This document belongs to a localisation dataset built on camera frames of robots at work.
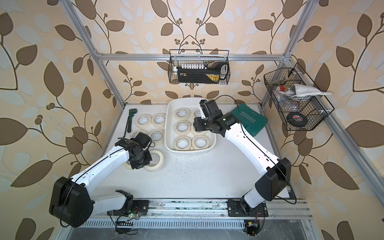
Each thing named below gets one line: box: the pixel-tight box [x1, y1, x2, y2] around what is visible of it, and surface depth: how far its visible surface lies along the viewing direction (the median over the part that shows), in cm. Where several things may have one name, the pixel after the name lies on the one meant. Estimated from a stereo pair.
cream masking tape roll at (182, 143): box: [173, 135, 192, 151], surface depth 98 cm
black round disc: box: [286, 112, 308, 128], surface depth 73 cm
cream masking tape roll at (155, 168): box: [144, 150, 164, 172], surface depth 82 cm
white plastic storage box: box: [164, 97, 217, 154], surface depth 102 cm
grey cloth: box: [283, 83, 332, 98], surface depth 64 cm
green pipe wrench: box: [127, 108, 138, 133], surface depth 114 cm
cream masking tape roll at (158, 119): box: [151, 113, 166, 127], surface depth 113 cm
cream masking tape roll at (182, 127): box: [174, 120, 191, 136], surface depth 105 cm
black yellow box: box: [177, 69, 221, 84], surface depth 86 cm
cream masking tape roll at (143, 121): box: [135, 114, 152, 128], surface depth 110 cm
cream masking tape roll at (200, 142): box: [191, 135, 210, 150], surface depth 98 cm
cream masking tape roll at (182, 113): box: [174, 107, 190, 120], surface depth 114 cm
